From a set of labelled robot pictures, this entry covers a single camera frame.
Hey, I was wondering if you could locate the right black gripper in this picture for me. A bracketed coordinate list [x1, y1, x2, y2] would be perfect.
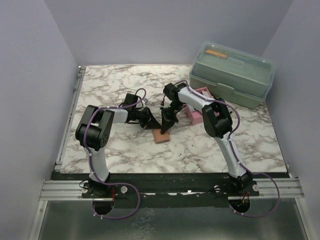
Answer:
[160, 102, 184, 135]

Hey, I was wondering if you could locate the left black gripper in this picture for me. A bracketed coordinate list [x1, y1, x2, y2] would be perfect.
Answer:
[132, 106, 162, 129]

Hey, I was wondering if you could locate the tan leather card holder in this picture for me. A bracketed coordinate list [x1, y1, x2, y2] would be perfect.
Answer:
[152, 128, 170, 144]

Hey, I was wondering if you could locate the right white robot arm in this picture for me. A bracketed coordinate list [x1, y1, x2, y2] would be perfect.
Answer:
[160, 82, 253, 196]

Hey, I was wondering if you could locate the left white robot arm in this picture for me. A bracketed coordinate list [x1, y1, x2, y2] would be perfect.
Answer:
[75, 93, 161, 198]

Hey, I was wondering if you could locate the pink card box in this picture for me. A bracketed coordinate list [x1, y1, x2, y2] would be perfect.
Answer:
[185, 87, 212, 125]

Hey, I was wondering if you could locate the silver credit cards stack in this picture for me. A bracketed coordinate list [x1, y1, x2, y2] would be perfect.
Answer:
[202, 91, 212, 98]

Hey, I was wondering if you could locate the green plastic toolbox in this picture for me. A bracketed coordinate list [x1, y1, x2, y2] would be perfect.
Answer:
[189, 41, 276, 109]

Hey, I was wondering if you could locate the orange tool inside toolbox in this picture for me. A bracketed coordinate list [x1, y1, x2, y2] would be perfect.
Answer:
[205, 49, 228, 58]

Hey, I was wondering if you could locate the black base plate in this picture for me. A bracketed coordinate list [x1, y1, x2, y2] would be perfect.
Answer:
[51, 172, 292, 208]

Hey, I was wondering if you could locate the aluminium mounting rail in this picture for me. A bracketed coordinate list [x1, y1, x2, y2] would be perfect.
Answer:
[40, 178, 305, 201]

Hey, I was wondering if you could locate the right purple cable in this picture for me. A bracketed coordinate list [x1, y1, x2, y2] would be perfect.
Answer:
[161, 79, 280, 218]

